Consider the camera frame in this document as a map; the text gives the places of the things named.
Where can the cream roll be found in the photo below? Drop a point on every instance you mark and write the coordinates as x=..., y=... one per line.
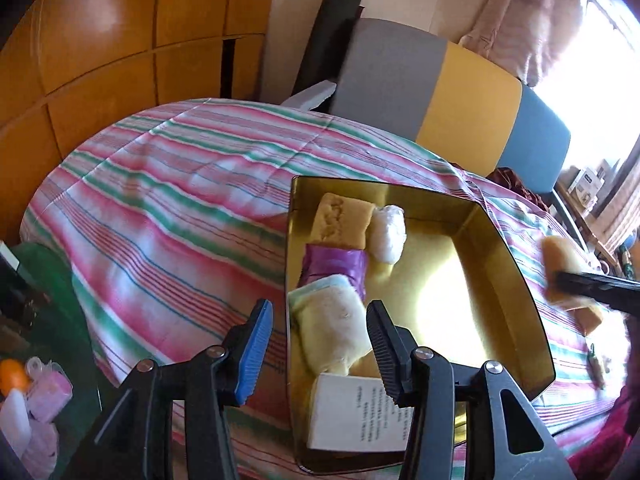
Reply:
x=330, y=330

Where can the wooden side table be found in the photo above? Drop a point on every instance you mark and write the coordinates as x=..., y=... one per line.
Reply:
x=580, y=220

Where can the clear container of pink items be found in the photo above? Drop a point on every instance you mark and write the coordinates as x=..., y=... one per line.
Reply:
x=50, y=390

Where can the dark red cloth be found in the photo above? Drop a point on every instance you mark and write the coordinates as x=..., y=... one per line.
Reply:
x=515, y=182

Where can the white carton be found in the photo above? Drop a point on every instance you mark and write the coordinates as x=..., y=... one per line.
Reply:
x=585, y=187

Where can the yellow green snack packet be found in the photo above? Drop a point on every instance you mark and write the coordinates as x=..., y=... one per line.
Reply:
x=596, y=367

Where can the gold tin box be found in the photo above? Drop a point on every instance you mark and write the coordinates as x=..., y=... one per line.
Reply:
x=450, y=285

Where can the wooden wardrobe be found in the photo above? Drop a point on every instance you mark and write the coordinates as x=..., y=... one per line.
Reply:
x=125, y=25

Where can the striped tablecloth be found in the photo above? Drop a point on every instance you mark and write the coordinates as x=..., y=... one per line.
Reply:
x=175, y=200

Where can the purple foil packet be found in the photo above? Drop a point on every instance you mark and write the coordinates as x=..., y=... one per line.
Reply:
x=335, y=265

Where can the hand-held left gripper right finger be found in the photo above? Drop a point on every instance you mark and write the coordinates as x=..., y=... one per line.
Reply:
x=387, y=350

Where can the grey yellow blue chair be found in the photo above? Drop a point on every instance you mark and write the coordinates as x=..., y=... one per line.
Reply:
x=465, y=90

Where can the pink checked curtain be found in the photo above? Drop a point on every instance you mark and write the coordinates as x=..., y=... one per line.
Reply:
x=625, y=210

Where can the black rolled mat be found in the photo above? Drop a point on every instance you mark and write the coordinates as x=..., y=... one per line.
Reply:
x=325, y=45

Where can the orange round object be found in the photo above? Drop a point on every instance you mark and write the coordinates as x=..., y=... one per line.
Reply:
x=15, y=375

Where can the white plastic bottle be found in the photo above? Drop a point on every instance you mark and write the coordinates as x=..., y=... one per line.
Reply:
x=12, y=420

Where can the dark green cloth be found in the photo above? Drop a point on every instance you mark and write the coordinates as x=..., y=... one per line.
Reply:
x=50, y=290

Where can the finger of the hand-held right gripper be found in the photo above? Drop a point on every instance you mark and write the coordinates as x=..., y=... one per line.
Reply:
x=600, y=287

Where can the pink patterned curtain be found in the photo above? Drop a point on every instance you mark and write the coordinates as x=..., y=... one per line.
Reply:
x=520, y=20

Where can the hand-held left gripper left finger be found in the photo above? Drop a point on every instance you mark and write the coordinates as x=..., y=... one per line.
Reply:
x=252, y=355

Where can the person's red clothing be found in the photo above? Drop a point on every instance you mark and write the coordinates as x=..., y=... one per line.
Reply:
x=620, y=435

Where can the white ball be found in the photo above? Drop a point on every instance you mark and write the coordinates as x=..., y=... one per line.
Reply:
x=387, y=235

